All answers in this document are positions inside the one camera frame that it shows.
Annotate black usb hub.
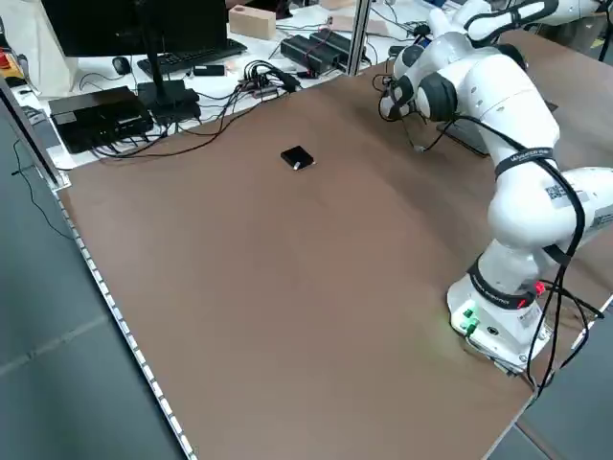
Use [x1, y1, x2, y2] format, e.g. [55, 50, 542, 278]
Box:
[237, 59, 302, 98]

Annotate aluminium frame post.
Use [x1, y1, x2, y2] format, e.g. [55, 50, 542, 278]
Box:
[349, 0, 371, 78]

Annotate white equipment desk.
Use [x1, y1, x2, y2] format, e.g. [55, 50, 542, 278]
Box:
[0, 0, 432, 170]

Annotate black keyboard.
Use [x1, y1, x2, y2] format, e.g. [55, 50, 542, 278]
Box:
[137, 37, 249, 76]

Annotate wooden block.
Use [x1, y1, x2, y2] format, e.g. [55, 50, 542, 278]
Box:
[228, 5, 278, 40]

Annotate small black flip phone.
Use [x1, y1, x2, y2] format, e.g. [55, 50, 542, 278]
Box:
[280, 145, 317, 173]

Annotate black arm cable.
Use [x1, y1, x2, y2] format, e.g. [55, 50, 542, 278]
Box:
[377, 76, 605, 389]

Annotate aluminium table edge rail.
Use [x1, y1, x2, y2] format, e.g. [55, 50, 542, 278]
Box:
[55, 185, 198, 460]

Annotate black equipment box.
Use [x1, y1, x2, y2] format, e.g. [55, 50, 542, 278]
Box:
[47, 85, 154, 154]

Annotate black computer monitor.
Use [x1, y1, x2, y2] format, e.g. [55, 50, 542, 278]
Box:
[40, 0, 229, 124]

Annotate black power adapter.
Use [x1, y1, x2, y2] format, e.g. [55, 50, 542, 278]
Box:
[280, 34, 336, 76]
[308, 28, 356, 66]

